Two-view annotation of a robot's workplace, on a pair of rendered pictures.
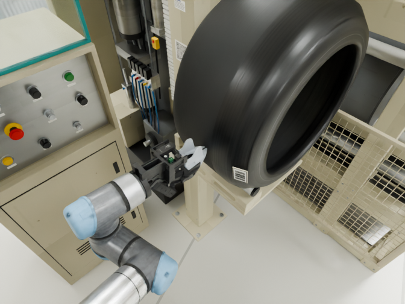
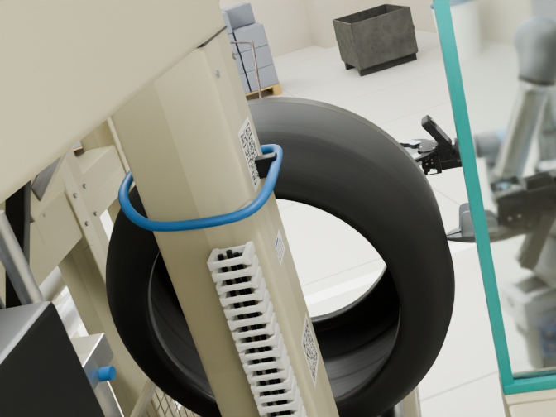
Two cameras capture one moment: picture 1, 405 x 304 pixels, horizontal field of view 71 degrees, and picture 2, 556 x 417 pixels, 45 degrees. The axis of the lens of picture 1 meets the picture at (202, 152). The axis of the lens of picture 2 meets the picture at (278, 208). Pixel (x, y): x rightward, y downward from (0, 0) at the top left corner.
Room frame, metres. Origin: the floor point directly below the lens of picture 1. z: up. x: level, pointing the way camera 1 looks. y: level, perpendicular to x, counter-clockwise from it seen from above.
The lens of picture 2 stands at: (1.33, 0.72, 1.73)
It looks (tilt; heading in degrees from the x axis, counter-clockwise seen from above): 21 degrees down; 236
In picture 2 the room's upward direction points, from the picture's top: 16 degrees counter-clockwise
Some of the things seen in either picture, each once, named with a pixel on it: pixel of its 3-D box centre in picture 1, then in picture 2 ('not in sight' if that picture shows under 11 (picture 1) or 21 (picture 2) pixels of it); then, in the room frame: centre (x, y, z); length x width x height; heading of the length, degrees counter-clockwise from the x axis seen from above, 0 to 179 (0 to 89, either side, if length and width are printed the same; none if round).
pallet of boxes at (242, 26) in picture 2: not in sight; (221, 59); (-3.37, -6.46, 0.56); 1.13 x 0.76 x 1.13; 154
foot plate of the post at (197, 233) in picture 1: (199, 214); not in sight; (0.95, 0.02, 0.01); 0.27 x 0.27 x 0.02; 43
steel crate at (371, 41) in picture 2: not in sight; (374, 39); (-4.79, -5.19, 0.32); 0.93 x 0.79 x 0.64; 63
